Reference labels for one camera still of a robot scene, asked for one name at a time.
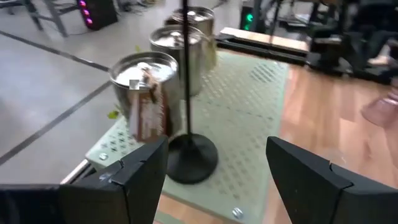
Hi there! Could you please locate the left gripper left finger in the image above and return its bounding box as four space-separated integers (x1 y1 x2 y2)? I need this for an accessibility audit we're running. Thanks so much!
58 135 169 224

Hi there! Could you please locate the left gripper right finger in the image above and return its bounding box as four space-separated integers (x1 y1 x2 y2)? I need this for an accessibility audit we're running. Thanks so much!
266 136 398 224

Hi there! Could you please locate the silver candle tin with tag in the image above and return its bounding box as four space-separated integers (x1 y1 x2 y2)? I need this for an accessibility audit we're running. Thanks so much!
165 6 218 71
149 24 213 98
108 50 182 144

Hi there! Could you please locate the pink ribbed glass candle holder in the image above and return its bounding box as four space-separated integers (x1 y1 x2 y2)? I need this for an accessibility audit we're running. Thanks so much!
360 88 398 129

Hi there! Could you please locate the pale green metal shelf riser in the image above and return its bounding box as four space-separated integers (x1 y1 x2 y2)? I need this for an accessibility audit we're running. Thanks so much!
85 49 290 224

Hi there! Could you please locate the black speaker with pink lights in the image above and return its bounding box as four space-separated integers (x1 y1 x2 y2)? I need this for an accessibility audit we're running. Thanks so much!
75 0 119 32

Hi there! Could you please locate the black device with green light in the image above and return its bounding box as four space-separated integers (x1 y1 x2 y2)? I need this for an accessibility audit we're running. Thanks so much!
239 0 259 32

